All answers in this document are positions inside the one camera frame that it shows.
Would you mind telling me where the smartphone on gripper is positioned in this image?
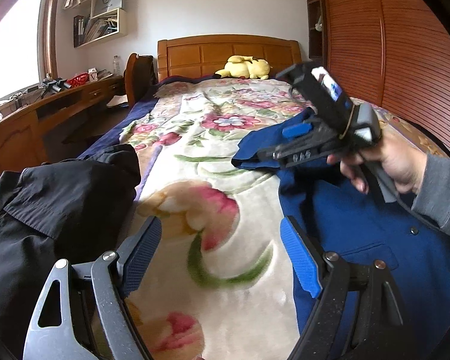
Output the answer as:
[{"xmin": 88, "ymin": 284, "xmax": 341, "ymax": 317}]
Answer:
[{"xmin": 311, "ymin": 67, "xmax": 353, "ymax": 111}]

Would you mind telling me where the floral bed blanket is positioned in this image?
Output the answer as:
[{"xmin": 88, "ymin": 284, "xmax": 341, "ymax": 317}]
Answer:
[{"xmin": 118, "ymin": 77, "xmax": 450, "ymax": 360}]

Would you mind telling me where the wooden louvred wardrobe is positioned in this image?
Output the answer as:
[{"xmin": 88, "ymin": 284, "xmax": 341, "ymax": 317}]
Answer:
[{"xmin": 307, "ymin": 0, "xmax": 450, "ymax": 152}]

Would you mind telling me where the white milk carton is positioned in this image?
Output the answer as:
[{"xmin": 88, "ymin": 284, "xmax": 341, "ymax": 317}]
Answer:
[{"xmin": 88, "ymin": 67, "xmax": 98, "ymax": 82}]

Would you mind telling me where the wooden desk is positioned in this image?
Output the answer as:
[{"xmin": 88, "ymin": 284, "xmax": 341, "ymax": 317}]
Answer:
[{"xmin": 0, "ymin": 76, "xmax": 123, "ymax": 176}]

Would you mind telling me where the grey sleeved forearm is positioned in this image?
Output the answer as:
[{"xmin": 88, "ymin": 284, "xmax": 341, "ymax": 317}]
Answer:
[{"xmin": 412, "ymin": 155, "xmax": 450, "ymax": 236}]

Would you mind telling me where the blue suit jacket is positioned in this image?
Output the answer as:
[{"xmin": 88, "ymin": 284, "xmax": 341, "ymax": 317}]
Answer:
[{"xmin": 232, "ymin": 124, "xmax": 450, "ymax": 359}]

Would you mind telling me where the yellow plush toy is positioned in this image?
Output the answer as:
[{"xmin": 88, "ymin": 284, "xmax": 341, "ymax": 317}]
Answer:
[{"xmin": 215, "ymin": 55, "xmax": 271, "ymax": 80}]

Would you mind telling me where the black jacket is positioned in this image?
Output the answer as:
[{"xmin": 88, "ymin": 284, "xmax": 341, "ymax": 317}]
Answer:
[{"xmin": 0, "ymin": 144, "xmax": 140, "ymax": 356}]

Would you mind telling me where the wooden bed headboard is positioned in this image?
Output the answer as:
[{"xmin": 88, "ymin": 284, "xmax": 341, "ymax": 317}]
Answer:
[{"xmin": 157, "ymin": 34, "xmax": 302, "ymax": 81}]

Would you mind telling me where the person's right hand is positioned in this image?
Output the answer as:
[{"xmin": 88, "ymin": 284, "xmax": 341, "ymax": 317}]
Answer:
[{"xmin": 327, "ymin": 131, "xmax": 427, "ymax": 194}]

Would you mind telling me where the clear plastic bottle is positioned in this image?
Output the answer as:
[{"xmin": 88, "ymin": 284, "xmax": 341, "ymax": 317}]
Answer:
[{"xmin": 113, "ymin": 55, "xmax": 121, "ymax": 76}]

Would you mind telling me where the wooden chair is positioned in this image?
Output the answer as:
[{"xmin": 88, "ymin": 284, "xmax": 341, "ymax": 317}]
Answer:
[{"xmin": 124, "ymin": 53, "xmax": 158, "ymax": 109}]

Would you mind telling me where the white wall shelf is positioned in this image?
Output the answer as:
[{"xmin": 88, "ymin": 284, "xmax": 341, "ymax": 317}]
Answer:
[{"xmin": 63, "ymin": 0, "xmax": 127, "ymax": 48}]

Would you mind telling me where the red basket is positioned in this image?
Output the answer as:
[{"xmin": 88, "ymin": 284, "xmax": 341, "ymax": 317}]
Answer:
[{"xmin": 66, "ymin": 72, "xmax": 89, "ymax": 88}]

